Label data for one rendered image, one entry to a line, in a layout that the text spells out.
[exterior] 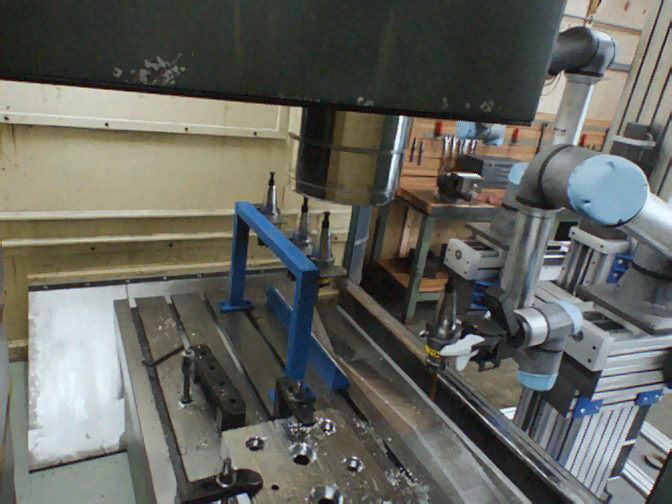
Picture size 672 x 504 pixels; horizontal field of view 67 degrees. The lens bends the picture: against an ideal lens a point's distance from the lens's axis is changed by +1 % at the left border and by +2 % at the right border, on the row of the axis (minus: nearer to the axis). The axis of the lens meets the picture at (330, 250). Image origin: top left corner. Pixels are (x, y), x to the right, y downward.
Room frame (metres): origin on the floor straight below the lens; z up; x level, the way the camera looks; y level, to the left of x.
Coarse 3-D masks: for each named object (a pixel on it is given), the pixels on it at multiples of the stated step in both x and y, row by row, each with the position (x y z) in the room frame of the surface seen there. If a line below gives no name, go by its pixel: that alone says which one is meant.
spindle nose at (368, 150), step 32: (288, 128) 0.67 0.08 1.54; (320, 128) 0.62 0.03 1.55; (352, 128) 0.61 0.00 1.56; (384, 128) 0.62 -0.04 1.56; (288, 160) 0.66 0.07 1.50; (320, 160) 0.62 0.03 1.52; (352, 160) 0.61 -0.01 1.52; (384, 160) 0.63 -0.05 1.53; (320, 192) 0.62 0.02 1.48; (352, 192) 0.61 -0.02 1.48; (384, 192) 0.64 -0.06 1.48
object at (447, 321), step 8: (440, 296) 0.81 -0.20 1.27; (448, 296) 0.80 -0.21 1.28; (440, 304) 0.80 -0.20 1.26; (448, 304) 0.80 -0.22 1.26; (440, 312) 0.80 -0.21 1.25; (448, 312) 0.80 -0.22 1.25; (432, 320) 0.81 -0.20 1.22; (440, 320) 0.80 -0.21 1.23; (448, 320) 0.79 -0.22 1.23; (440, 328) 0.79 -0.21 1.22; (448, 328) 0.79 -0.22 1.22
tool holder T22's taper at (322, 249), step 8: (320, 232) 1.02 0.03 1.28; (328, 232) 1.02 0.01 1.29; (320, 240) 1.02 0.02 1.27; (328, 240) 1.02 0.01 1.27; (312, 248) 1.03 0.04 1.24; (320, 248) 1.01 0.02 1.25; (328, 248) 1.02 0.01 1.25; (312, 256) 1.02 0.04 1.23; (320, 256) 1.01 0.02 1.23; (328, 256) 1.02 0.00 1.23
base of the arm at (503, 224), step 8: (504, 208) 1.62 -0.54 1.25; (512, 208) 1.60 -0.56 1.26; (496, 216) 1.64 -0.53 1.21; (504, 216) 1.61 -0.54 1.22; (512, 216) 1.59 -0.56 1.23; (496, 224) 1.62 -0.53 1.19; (504, 224) 1.60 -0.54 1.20; (512, 224) 1.59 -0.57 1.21; (496, 232) 1.60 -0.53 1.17; (504, 232) 1.58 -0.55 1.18; (512, 232) 1.57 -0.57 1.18
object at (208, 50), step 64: (0, 0) 0.40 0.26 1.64; (64, 0) 0.42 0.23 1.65; (128, 0) 0.44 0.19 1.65; (192, 0) 0.46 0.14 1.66; (256, 0) 0.49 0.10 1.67; (320, 0) 0.52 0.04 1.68; (384, 0) 0.56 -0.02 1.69; (448, 0) 0.59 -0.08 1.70; (512, 0) 0.64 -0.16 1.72; (0, 64) 0.40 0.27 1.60; (64, 64) 0.42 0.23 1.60; (128, 64) 0.44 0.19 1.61; (192, 64) 0.46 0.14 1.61; (256, 64) 0.49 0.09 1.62; (320, 64) 0.53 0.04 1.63; (384, 64) 0.56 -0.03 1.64; (448, 64) 0.60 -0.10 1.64; (512, 64) 0.65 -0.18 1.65
